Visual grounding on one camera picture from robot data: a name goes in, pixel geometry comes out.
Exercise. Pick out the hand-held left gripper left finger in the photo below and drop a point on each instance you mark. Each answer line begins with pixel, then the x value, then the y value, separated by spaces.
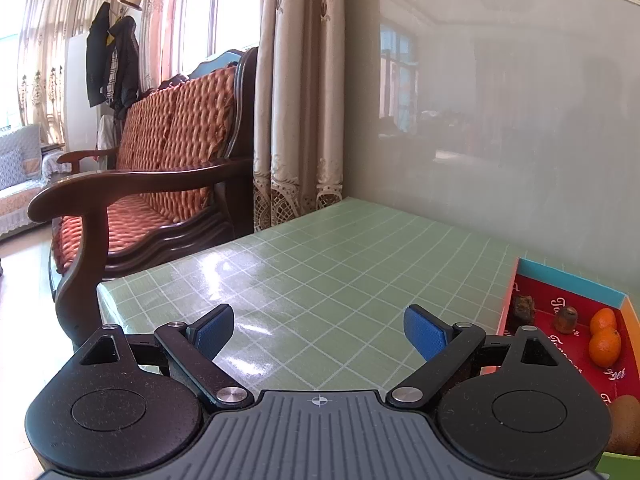
pixel 215 330

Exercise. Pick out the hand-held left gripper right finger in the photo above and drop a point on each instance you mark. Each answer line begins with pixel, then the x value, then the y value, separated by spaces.
pixel 425 332

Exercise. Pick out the dark water chestnut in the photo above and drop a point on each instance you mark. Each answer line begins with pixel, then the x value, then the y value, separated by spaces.
pixel 523 312
pixel 567 320

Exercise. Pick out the colourful cardboard box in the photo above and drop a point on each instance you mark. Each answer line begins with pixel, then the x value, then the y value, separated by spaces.
pixel 547 297

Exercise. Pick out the small orange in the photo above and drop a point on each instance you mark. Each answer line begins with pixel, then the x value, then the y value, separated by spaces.
pixel 603 321
pixel 605 347

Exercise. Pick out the dark wooden sofa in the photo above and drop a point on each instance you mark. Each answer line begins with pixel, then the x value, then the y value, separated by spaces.
pixel 150 180

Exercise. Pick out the orange quilted sofa cushion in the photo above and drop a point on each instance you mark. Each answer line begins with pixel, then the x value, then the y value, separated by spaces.
pixel 175 130

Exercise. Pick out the beige lace curtain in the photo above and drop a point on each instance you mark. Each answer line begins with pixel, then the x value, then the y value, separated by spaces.
pixel 295 110

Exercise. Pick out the light covered sofa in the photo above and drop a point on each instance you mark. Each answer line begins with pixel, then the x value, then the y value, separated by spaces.
pixel 20 175

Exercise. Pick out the white panel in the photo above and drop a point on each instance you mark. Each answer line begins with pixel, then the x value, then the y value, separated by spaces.
pixel 80 95

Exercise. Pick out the dark jacket with plaid lining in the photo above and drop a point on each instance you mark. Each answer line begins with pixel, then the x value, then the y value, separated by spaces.
pixel 125 65

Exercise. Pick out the black jacket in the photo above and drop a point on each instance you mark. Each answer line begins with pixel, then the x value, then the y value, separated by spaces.
pixel 97 60

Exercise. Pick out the sheer patterned curtain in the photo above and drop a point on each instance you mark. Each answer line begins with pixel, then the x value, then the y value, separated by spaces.
pixel 42 60

